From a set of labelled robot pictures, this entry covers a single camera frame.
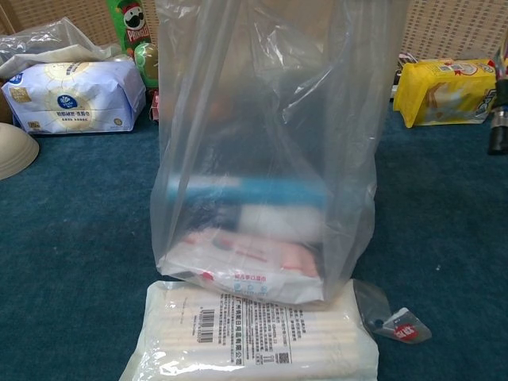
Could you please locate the crumpled clear bag with items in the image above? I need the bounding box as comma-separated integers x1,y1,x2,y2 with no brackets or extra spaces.
0,16,134,83

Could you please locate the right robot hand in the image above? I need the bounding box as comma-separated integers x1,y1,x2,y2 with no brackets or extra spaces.
487,75,508,156

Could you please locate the small clear red-label packet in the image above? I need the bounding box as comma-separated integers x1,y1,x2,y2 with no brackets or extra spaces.
352,279,433,343

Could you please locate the pink white wet wipes pack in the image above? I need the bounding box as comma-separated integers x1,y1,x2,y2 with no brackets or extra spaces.
168,229,322,302

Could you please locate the blue tube roll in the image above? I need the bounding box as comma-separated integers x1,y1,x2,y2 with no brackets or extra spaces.
166,176,330,210

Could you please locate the teal tablecloth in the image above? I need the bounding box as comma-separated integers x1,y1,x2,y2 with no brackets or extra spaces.
0,93,508,381

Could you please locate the clear plastic shopping bag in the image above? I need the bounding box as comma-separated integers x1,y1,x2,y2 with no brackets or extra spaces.
150,0,410,305

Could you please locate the white paper roll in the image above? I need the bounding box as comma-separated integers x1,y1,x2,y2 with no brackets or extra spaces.
237,204,326,241

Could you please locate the white blue tissue pack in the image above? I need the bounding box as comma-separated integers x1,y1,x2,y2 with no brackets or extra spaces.
1,60,147,136

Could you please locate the woven folding screen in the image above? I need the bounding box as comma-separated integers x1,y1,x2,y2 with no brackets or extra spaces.
0,0,508,64

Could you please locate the green egg-shaped toy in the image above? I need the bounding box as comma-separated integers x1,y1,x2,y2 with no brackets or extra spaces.
133,42,160,90

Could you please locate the yellow biscuit pack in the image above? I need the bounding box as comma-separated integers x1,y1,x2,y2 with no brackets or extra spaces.
392,58,499,129

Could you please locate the brown panda biscuit box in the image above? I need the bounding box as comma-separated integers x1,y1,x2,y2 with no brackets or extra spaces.
149,89,162,122

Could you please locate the black snack pack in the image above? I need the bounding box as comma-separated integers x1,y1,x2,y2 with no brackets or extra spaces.
391,51,418,100

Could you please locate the cream round bowl edge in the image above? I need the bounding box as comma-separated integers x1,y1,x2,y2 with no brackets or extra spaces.
0,121,40,182

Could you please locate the green Pringles can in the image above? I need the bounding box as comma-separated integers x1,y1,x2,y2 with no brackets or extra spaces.
106,0,158,56

